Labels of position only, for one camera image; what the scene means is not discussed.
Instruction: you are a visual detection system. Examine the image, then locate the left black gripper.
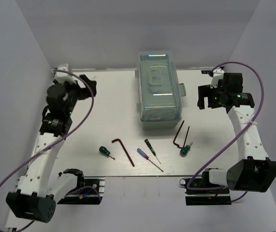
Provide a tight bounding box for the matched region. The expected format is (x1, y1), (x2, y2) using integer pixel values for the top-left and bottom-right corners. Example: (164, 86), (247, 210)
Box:
(61, 75), (96, 116)

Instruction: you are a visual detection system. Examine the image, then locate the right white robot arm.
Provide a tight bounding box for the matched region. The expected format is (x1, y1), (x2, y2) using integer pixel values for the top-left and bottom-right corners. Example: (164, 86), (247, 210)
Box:
(197, 69), (276, 193)

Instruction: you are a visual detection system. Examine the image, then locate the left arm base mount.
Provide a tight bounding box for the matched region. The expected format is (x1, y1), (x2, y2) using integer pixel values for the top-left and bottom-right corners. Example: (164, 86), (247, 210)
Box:
(58, 177), (105, 205)

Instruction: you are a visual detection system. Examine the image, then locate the medium red hex key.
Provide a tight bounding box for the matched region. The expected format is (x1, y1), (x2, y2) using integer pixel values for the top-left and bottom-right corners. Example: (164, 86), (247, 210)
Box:
(173, 120), (185, 149)

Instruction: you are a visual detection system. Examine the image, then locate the black green precision screwdriver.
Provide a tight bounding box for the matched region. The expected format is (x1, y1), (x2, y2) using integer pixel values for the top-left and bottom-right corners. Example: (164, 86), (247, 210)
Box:
(144, 139), (161, 164)

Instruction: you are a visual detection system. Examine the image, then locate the blue handle screwdriver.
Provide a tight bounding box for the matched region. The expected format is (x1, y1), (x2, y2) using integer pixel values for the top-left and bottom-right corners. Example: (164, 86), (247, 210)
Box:
(137, 148), (163, 172)

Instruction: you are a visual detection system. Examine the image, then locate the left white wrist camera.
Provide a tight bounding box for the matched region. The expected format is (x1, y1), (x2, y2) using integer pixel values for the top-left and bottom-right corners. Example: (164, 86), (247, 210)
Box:
(53, 63), (75, 85)

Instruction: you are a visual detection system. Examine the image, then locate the green plastic toolbox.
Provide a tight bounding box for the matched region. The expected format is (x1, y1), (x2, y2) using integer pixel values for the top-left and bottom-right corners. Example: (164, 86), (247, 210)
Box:
(135, 51), (186, 130)

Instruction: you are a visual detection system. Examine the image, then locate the green stubby screwdriver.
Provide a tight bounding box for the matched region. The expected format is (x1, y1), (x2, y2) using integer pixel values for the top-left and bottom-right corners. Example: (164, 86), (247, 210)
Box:
(180, 143), (193, 157)
(99, 146), (116, 160)

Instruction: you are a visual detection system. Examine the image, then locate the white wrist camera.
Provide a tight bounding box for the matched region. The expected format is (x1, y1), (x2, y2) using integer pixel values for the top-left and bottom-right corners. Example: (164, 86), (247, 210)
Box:
(53, 63), (75, 85)
(210, 68), (225, 88)

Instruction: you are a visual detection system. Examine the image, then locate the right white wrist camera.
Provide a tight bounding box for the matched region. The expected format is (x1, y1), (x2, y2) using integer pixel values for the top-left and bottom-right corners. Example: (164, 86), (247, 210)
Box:
(210, 68), (225, 88)

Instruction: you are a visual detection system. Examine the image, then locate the thin red hex key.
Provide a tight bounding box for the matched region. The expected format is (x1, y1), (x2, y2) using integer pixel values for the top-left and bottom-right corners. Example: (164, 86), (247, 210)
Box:
(181, 126), (190, 148)

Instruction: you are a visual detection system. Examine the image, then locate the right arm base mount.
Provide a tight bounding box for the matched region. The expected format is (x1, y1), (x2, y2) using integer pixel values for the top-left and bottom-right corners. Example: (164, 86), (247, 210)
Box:
(179, 178), (232, 206)

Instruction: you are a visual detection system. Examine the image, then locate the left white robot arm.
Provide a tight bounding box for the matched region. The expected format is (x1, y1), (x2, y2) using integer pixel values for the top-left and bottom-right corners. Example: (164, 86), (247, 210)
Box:
(6, 75), (97, 223)

